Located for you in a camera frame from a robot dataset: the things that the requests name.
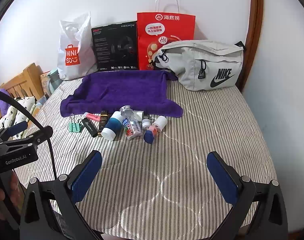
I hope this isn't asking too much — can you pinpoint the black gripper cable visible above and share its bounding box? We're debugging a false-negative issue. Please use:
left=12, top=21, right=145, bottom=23
left=0, top=88, right=58, bottom=181

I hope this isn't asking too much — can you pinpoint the white tape roll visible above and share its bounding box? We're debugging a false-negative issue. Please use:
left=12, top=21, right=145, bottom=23
left=152, top=115, right=168, bottom=132

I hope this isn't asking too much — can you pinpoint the wooden headboard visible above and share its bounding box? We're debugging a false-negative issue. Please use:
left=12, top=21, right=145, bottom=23
left=0, top=63, right=44, bottom=100

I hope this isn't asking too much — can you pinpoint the spotted white cushion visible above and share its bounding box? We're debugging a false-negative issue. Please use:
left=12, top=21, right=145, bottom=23
left=0, top=96, right=36, bottom=128

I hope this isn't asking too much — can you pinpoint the dark brown cosmetic tube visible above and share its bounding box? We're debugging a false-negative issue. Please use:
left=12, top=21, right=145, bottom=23
left=98, top=111, right=109, bottom=137

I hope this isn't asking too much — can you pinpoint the white Miniso shopping bag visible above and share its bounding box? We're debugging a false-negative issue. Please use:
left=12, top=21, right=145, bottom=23
left=57, top=12, right=97, bottom=81

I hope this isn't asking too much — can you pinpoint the person's left hand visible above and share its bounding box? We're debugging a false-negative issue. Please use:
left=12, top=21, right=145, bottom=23
left=0, top=171, right=20, bottom=220

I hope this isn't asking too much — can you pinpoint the pink highlighter pen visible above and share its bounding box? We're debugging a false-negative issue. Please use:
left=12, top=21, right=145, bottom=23
left=84, top=112, right=100, bottom=122

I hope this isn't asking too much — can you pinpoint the clear candy bottle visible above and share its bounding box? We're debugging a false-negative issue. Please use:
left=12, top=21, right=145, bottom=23
left=120, top=105, right=142, bottom=140

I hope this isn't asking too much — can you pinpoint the white wall charger plug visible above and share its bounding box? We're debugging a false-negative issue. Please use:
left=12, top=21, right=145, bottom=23
left=134, top=111, right=149, bottom=122

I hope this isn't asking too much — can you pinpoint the blue pink powder puff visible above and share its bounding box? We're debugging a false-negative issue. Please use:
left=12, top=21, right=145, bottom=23
left=143, top=125, right=157, bottom=144

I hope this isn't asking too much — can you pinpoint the red paper shopping bag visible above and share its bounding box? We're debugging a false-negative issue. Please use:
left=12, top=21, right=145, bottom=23
left=137, top=0, right=195, bottom=70

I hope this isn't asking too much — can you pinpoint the teal kettle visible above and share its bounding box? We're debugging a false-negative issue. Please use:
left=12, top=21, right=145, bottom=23
left=46, top=69, right=62, bottom=96

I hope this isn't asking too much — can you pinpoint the striped mattress cover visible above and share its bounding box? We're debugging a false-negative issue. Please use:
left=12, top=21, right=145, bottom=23
left=16, top=79, right=277, bottom=239

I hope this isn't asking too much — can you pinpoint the grey Nike waist bag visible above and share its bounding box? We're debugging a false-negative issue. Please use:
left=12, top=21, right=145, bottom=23
left=152, top=40, right=245, bottom=91

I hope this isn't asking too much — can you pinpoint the green binder clip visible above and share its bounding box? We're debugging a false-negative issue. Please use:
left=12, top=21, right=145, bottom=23
left=68, top=114, right=84, bottom=133

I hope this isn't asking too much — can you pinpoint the white blue label bottle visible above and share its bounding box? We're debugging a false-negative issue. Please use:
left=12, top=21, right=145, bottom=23
left=101, top=111, right=123, bottom=141

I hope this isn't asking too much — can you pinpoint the black Horizon lighter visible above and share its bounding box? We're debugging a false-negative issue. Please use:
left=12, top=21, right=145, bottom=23
left=81, top=118, right=98, bottom=138

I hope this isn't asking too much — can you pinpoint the brown wooden door frame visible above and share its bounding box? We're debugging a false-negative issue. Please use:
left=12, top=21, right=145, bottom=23
left=236, top=0, right=264, bottom=92

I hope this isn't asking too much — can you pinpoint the black headphone box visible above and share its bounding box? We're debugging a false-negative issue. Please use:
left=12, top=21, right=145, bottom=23
left=92, top=21, right=139, bottom=72

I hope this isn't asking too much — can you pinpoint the purple towel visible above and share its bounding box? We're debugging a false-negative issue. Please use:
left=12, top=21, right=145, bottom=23
left=60, top=70, right=183, bottom=118

